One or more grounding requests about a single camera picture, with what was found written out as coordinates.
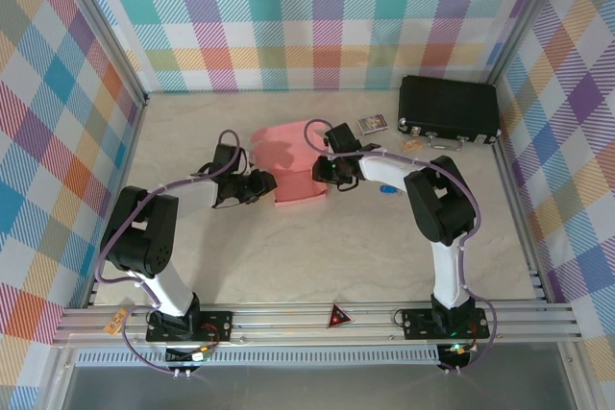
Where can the pink paper box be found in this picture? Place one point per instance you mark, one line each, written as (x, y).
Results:
(293, 179)

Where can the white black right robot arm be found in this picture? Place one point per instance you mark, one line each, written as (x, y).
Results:
(437, 203)

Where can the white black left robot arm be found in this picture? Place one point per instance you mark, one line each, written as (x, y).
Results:
(139, 237)

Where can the printed playing card box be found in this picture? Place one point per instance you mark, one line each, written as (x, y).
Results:
(372, 124)

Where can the small blue object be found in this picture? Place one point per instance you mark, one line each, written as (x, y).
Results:
(390, 189)

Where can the small orange packet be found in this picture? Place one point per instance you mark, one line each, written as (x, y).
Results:
(412, 145)

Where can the black briefcase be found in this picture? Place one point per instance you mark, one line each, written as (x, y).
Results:
(447, 105)

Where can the red triangle emblem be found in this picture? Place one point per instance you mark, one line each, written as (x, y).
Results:
(338, 318)

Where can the left controller board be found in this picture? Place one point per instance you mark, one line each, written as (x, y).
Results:
(192, 356)

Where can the controller board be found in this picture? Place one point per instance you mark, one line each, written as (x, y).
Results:
(456, 354)
(192, 356)

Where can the orange tag label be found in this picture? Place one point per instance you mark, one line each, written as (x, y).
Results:
(115, 322)

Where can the grey metal sheet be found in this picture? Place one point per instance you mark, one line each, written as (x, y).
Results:
(307, 391)

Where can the right controller board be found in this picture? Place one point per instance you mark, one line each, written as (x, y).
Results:
(456, 354)

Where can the aluminium left side rail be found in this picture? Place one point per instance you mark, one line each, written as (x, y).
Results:
(130, 151)

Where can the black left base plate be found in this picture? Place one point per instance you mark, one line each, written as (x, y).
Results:
(216, 326)

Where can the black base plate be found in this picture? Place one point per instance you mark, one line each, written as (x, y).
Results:
(418, 323)
(216, 326)

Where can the aluminium frame rail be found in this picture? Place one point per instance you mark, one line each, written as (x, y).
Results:
(298, 328)

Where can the aluminium right side rail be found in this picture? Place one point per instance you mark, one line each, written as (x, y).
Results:
(510, 179)

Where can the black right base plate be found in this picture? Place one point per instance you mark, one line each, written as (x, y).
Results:
(418, 323)

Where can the aluminium left frame post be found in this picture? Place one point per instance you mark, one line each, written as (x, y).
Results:
(105, 31)

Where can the aluminium frame post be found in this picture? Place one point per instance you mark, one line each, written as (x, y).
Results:
(105, 31)
(523, 16)

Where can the aluminium right frame post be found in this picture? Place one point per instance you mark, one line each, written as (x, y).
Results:
(523, 16)

